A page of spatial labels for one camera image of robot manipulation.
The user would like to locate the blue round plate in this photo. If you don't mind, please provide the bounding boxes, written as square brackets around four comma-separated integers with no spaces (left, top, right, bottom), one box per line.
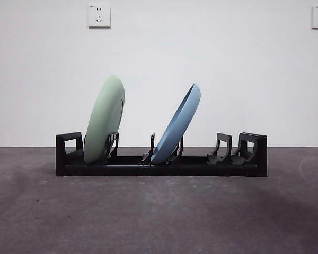
[150,83,201,164]

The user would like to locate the pale green round plate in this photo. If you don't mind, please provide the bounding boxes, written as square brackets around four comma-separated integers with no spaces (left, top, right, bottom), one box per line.
[84,75,126,165]

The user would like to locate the black plate rack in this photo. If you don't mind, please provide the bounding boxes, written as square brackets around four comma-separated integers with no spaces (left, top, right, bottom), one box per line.
[55,131,268,177]

